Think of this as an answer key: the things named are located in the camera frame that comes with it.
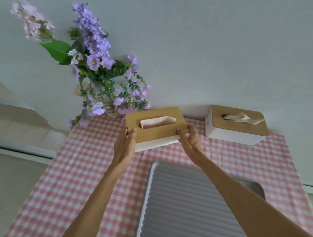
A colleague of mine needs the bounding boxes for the person's left forearm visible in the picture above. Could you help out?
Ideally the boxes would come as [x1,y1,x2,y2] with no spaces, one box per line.
[62,157,134,237]

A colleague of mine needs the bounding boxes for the beige tissue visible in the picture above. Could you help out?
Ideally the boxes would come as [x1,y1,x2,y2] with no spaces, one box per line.
[221,112,266,125]
[139,117,177,129]

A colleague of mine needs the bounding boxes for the pink checked tablecloth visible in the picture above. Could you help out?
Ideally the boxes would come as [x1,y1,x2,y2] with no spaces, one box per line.
[0,113,313,237]

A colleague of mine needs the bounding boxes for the person's right hand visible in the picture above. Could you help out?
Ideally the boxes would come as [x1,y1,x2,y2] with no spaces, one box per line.
[177,125,204,167]

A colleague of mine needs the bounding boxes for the white tissue box wooden lid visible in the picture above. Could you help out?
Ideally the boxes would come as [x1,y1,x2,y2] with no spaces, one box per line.
[125,107,190,153]
[205,105,270,146]

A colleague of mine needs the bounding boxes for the grey ribbed tray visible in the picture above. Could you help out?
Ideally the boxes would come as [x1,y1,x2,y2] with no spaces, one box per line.
[136,161,267,237]

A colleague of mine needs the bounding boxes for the person's right forearm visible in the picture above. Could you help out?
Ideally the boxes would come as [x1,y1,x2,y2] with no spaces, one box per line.
[193,153,313,237]

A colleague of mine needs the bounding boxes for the beige wall plate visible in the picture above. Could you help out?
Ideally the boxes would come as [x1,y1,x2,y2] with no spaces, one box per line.
[74,83,90,97]

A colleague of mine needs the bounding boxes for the purple artificial flower bouquet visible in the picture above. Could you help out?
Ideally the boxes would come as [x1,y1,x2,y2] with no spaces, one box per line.
[10,1,152,131]

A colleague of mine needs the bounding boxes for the woven wicker vase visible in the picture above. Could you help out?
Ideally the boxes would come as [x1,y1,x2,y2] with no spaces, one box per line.
[103,97,123,119]

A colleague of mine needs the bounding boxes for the person's left hand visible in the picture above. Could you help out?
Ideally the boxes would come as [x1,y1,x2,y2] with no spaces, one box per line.
[113,127,137,167]

